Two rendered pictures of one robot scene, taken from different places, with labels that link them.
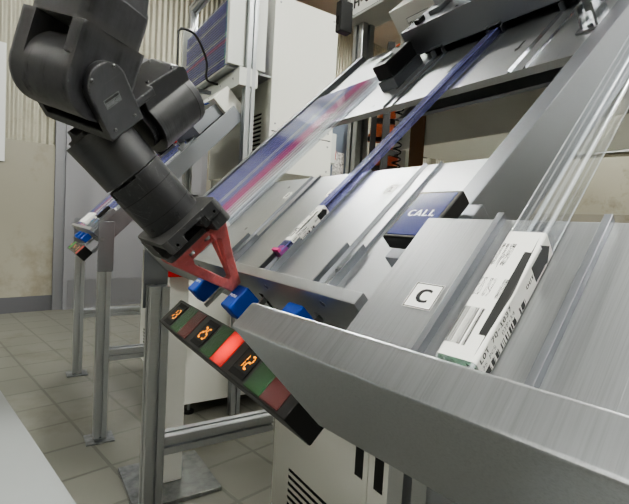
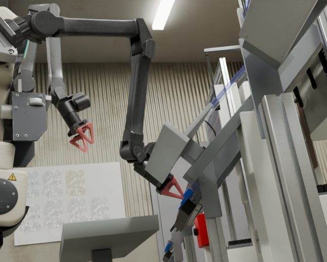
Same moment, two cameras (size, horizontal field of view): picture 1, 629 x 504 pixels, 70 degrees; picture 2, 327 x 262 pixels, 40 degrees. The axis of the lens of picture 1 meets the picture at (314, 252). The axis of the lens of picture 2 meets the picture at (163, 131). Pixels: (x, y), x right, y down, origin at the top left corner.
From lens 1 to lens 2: 116 cm
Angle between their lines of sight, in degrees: 37
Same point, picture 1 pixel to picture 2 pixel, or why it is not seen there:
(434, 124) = (309, 122)
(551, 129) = not seen: hidden behind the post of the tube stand
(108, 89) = (137, 152)
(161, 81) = (151, 146)
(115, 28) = (136, 139)
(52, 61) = (126, 149)
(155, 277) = (186, 233)
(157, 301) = (188, 242)
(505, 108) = (325, 104)
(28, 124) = (136, 206)
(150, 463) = not seen: outside the picture
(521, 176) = (234, 138)
